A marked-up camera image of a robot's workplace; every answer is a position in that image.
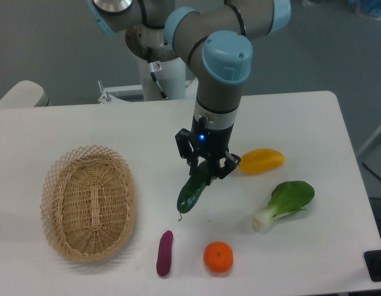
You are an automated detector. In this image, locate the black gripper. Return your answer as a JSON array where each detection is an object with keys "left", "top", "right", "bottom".
[{"left": 175, "top": 118, "right": 241, "bottom": 186}]

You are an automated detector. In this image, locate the dark green cucumber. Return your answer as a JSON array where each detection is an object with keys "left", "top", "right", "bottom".
[{"left": 177, "top": 160, "right": 210, "bottom": 221}]

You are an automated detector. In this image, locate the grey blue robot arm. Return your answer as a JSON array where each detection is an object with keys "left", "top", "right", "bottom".
[{"left": 88, "top": 1, "right": 291, "bottom": 181}]

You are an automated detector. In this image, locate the woven wicker basket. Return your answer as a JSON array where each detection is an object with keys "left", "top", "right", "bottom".
[{"left": 40, "top": 146, "right": 136, "bottom": 262}]

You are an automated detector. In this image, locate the yellow bell pepper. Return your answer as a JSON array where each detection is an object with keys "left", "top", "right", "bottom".
[{"left": 240, "top": 149, "right": 285, "bottom": 175}]

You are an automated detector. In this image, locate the green bok choy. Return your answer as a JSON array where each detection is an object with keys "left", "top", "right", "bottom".
[{"left": 252, "top": 181, "right": 315, "bottom": 233}]

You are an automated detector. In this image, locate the orange tangerine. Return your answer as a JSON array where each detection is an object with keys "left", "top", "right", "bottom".
[{"left": 203, "top": 242, "right": 234, "bottom": 273}]

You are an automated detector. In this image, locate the purple sweet potato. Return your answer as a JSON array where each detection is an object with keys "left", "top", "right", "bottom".
[{"left": 156, "top": 230, "right": 173, "bottom": 277}]

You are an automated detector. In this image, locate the white chair back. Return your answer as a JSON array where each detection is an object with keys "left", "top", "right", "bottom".
[{"left": 0, "top": 80, "right": 52, "bottom": 110}]

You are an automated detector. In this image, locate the black device at table edge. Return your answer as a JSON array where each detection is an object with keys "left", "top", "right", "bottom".
[{"left": 364, "top": 250, "right": 381, "bottom": 282}]

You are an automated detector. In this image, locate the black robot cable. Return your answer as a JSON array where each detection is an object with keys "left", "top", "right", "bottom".
[{"left": 147, "top": 46, "right": 170, "bottom": 101}]

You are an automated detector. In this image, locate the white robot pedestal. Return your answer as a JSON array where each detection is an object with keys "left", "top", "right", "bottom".
[{"left": 97, "top": 24, "right": 198, "bottom": 104}]

